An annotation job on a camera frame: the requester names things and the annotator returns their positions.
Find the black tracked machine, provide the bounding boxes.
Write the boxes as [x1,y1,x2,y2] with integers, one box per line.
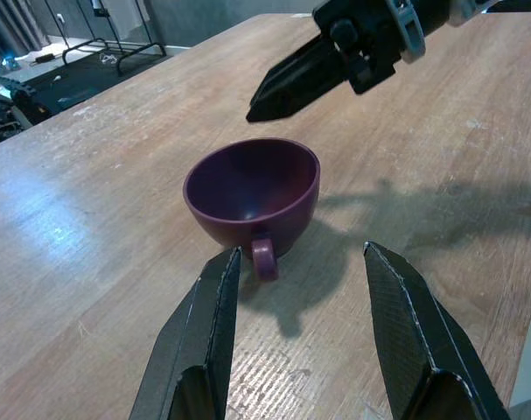
[0,72,52,129]

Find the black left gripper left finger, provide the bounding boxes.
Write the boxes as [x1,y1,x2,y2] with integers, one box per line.
[128,245,243,420]

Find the purple cup with handle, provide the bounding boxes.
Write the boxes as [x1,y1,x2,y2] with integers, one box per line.
[182,136,322,284]

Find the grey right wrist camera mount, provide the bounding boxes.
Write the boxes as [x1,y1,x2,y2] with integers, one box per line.
[385,0,427,65]

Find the grey curtain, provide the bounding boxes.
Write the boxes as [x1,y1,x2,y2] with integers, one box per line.
[0,0,52,59]

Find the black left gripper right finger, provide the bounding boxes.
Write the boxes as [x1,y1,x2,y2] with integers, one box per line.
[362,240,511,420]

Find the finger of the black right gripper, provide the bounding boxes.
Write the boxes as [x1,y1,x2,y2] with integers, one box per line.
[245,65,354,123]
[250,32,350,106]

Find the black metal tube frame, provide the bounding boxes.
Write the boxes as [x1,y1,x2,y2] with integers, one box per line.
[61,37,168,78]

